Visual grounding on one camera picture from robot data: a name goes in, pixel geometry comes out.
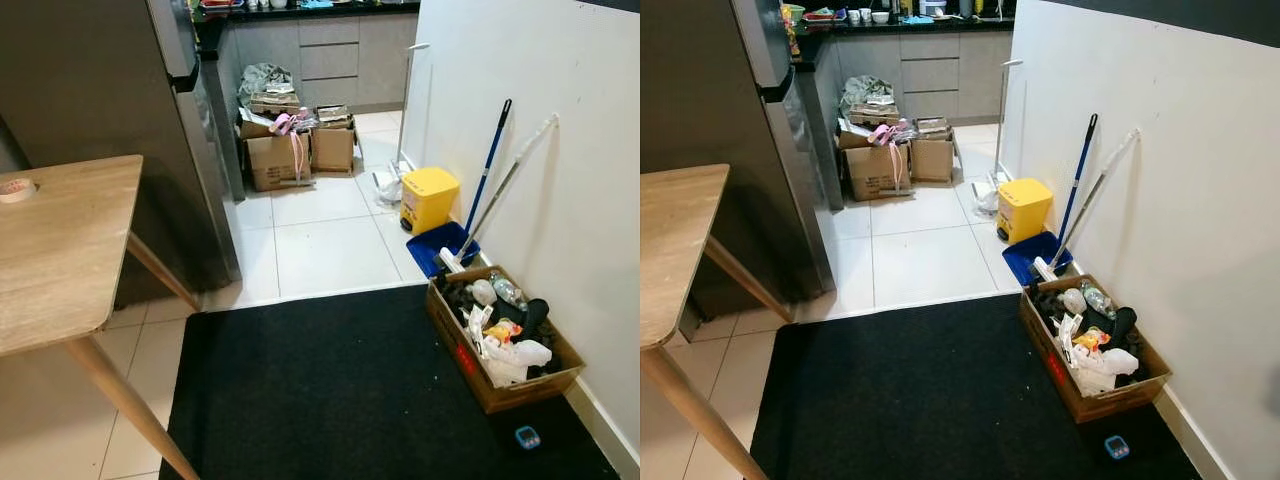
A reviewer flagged light wooden table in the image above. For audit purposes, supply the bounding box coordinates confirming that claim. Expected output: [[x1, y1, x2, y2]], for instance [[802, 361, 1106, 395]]
[[640, 163, 796, 480], [0, 155, 201, 480]]

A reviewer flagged empty clear plastic bottle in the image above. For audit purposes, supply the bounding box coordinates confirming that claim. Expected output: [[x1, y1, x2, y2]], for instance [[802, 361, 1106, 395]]
[[1080, 281, 1118, 321], [488, 272, 528, 311]]

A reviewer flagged white plastic bag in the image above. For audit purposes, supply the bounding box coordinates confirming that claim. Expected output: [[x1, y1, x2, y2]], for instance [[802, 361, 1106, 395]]
[[478, 335, 554, 389], [1068, 343, 1141, 397]]

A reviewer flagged yellow plastic bin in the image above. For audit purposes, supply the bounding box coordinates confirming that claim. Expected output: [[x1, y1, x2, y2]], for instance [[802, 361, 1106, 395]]
[[996, 178, 1055, 245], [400, 166, 462, 236]]

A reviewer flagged brown moulded pulp tray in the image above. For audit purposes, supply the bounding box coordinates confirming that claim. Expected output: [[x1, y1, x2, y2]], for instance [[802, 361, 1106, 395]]
[[248, 92, 303, 117], [848, 102, 903, 127]]

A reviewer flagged white flat mop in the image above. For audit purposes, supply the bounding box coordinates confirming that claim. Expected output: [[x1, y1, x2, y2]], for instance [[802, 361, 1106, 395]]
[[373, 42, 432, 207], [973, 59, 1024, 217]]

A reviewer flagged olive crumpled bag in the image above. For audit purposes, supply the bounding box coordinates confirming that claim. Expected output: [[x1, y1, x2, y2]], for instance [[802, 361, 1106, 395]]
[[238, 63, 294, 106], [840, 75, 896, 113]]

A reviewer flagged black floor mat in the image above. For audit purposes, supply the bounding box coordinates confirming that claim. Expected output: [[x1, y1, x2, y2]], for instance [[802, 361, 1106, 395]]
[[748, 292, 1201, 480], [160, 284, 619, 480]]

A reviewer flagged grey kitchen cabinet black countertop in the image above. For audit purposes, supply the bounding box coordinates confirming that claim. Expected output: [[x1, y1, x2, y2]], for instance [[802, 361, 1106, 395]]
[[193, 0, 421, 201], [795, 15, 1016, 211]]

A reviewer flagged white long-handled broom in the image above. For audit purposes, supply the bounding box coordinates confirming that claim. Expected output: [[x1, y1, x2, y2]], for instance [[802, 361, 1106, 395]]
[[1030, 128, 1142, 284], [437, 113, 560, 276]]

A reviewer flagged blue long-handled dustpan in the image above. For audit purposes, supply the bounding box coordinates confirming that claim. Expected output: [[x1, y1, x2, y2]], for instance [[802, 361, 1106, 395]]
[[1001, 113, 1100, 289], [406, 98, 514, 280]]

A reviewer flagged pink strap bundle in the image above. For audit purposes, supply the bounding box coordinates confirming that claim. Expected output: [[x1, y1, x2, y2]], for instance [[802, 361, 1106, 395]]
[[270, 111, 313, 186], [868, 122, 913, 196]]

